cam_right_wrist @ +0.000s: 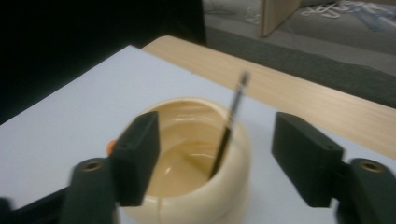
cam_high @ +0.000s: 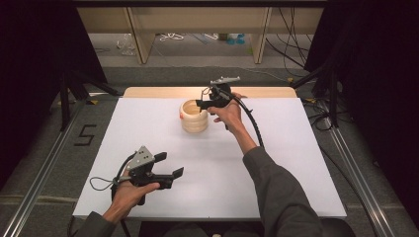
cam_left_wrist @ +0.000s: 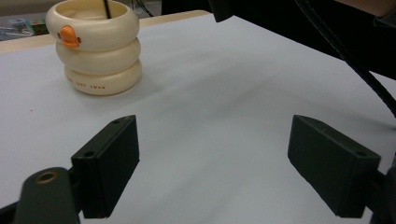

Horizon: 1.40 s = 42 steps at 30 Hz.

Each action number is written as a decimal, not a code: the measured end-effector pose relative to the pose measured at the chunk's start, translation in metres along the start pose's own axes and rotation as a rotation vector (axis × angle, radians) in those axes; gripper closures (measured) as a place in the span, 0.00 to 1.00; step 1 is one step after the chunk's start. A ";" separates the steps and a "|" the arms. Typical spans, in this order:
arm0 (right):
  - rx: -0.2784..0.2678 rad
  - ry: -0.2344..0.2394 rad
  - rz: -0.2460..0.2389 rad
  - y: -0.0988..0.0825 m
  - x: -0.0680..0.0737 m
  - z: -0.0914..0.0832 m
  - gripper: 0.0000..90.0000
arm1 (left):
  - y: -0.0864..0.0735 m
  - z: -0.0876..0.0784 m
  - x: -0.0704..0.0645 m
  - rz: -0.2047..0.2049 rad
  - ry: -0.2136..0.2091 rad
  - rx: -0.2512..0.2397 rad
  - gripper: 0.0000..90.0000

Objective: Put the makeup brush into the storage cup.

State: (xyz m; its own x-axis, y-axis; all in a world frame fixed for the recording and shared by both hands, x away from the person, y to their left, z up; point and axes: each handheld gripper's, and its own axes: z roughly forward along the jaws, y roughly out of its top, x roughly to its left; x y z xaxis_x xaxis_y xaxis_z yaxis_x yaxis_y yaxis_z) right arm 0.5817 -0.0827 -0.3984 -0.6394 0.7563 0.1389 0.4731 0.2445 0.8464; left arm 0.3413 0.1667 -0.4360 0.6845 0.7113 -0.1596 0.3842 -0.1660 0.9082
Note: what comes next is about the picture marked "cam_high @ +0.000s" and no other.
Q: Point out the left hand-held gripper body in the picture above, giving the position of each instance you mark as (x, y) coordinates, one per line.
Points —
(142, 161)

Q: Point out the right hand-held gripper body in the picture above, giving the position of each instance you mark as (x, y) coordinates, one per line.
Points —
(220, 97)

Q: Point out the cream ribbed pen holder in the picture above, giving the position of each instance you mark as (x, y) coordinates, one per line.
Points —
(193, 122)

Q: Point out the person's right hand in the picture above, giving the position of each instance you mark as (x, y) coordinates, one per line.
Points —
(230, 115)

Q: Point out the person's left hand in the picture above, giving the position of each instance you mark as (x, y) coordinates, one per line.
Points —
(126, 197)

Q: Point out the white table board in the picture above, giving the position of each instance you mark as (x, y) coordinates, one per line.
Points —
(214, 158)

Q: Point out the blue plastic container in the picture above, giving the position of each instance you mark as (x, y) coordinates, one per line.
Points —
(231, 40)
(240, 40)

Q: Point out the beige wooden shelf unit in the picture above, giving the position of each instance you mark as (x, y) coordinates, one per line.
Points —
(197, 19)

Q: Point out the black metal stand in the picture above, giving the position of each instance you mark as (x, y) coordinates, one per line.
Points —
(65, 105)
(333, 98)

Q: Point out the clear plastic bottles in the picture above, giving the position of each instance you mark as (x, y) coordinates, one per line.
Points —
(126, 46)

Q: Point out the black curtain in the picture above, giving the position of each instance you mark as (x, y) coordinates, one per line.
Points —
(378, 65)
(33, 65)

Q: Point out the metal floor rail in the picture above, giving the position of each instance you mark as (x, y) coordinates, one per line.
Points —
(39, 179)
(359, 184)

